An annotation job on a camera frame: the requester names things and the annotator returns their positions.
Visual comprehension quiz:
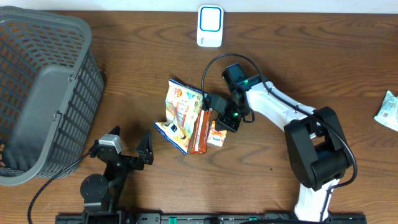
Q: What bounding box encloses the orange brown snack bar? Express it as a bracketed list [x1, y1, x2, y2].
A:
[190, 109, 213, 154]

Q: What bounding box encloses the white tissue pack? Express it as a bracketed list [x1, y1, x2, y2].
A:
[374, 90, 398, 131]

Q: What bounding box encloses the small orange packet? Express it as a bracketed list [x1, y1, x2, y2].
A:
[207, 121, 227, 147]

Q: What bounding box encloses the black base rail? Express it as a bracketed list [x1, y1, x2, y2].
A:
[55, 212, 368, 224]

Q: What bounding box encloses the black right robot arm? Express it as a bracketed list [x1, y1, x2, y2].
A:
[212, 63, 355, 222]

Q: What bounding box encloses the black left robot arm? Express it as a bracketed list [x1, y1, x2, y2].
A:
[80, 126, 154, 224]

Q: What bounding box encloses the grey plastic shopping basket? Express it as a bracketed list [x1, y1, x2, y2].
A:
[1, 6, 104, 186]

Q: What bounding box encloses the yellow snack bag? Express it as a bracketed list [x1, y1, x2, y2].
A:
[155, 79, 203, 154]

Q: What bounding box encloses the white barcode scanner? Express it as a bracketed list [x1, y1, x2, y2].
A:
[197, 5, 224, 48]

